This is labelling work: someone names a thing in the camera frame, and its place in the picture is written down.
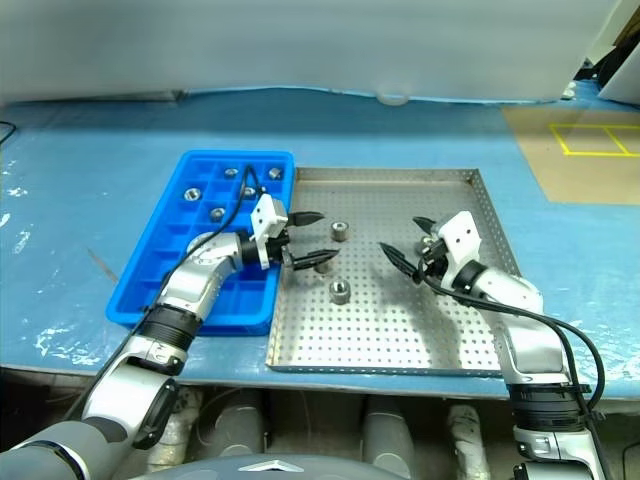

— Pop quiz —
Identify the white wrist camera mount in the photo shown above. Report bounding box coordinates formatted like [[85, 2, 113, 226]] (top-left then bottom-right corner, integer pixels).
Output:
[[248, 193, 290, 271], [434, 210, 484, 292]]

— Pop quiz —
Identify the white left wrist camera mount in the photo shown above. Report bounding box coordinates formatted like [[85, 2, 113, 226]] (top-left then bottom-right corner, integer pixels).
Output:
[[248, 193, 290, 271]]

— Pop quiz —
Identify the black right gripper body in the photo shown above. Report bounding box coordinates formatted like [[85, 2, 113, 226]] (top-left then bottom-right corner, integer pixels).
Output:
[[417, 233, 452, 289]]

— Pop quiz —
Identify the white leaning board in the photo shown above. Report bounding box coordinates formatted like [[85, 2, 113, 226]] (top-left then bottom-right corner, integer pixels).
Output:
[[597, 42, 640, 109]]

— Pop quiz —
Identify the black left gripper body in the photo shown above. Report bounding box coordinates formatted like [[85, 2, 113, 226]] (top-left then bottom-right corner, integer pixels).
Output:
[[267, 224, 300, 269]]

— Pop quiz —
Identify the blue plastic compartment tray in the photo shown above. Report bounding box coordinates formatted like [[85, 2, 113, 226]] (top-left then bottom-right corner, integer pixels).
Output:
[[103, 149, 297, 337]]

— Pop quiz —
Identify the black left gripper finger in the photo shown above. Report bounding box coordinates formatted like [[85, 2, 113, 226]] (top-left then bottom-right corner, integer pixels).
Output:
[[289, 210, 327, 231], [291, 248, 340, 272]]

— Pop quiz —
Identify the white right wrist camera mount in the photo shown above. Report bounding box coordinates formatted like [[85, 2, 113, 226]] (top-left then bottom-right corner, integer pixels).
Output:
[[434, 210, 484, 292]]

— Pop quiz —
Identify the white scuffed rounded shape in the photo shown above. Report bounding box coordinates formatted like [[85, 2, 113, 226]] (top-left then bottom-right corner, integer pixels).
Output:
[[447, 404, 490, 480], [147, 389, 204, 474]]

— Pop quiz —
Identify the brown cardboard sheet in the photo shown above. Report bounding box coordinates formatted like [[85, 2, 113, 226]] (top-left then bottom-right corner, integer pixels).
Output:
[[502, 105, 640, 204]]

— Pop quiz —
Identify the perforated metal tray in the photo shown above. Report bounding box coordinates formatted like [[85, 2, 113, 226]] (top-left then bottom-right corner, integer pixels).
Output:
[[264, 167, 524, 377]]

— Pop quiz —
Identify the grey rounded shape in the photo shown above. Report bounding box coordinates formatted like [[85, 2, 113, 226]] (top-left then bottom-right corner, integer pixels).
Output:
[[197, 389, 266, 461], [362, 397, 416, 474]]

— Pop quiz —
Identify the white backdrop board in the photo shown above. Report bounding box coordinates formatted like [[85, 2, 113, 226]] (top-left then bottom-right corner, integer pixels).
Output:
[[0, 0, 617, 109]]

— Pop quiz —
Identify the grey robot torso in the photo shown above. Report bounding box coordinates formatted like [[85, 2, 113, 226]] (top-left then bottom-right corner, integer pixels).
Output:
[[184, 452, 371, 480]]

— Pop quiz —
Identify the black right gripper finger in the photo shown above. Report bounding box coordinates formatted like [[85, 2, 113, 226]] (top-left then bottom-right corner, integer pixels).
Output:
[[411, 215, 440, 237], [377, 241, 421, 284]]

